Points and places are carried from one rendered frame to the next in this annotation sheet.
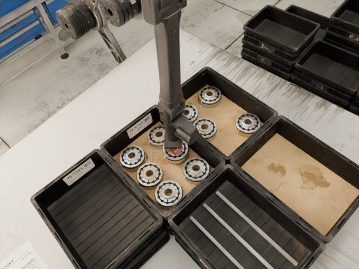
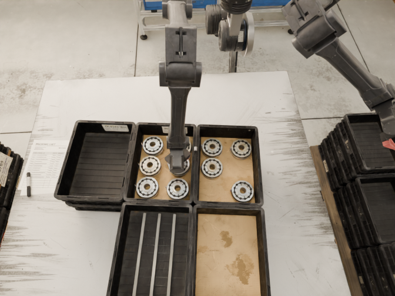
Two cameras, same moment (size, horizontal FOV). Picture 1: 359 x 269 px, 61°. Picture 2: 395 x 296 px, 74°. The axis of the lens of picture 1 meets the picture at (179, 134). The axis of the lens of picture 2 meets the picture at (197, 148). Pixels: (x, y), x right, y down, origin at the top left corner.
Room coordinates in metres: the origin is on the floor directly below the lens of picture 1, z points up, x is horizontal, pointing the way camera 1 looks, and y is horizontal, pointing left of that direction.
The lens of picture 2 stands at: (0.29, -0.34, 2.02)
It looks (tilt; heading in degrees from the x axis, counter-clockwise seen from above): 63 degrees down; 37
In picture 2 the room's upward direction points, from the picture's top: straight up
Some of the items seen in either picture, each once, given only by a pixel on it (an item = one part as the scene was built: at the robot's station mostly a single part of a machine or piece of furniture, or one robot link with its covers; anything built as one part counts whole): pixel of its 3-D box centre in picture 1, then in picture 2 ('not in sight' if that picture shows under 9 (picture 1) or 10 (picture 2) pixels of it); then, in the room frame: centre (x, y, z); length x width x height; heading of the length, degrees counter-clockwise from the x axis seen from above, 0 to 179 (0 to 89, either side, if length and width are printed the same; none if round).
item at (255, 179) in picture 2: (216, 117); (226, 167); (0.76, -0.16, 0.87); 0.40 x 0.30 x 0.11; 35
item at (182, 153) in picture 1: (175, 148); (178, 164); (0.64, 0.02, 0.88); 0.10 x 0.10 x 0.01
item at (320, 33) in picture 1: (301, 34); not in sight; (1.87, -1.07, 0.26); 0.40 x 0.30 x 0.23; 41
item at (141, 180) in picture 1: (149, 174); (150, 165); (0.55, 0.14, 0.86); 0.10 x 0.10 x 0.01
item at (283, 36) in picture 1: (275, 52); (357, 154); (1.61, -0.76, 0.37); 0.40 x 0.30 x 0.45; 41
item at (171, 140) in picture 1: (173, 132); (177, 154); (0.63, 0.02, 1.00); 0.10 x 0.07 x 0.07; 170
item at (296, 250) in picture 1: (241, 237); (154, 254); (0.26, -0.15, 0.87); 0.40 x 0.30 x 0.11; 35
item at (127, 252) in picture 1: (94, 209); (97, 158); (0.42, 0.33, 0.92); 0.40 x 0.30 x 0.02; 35
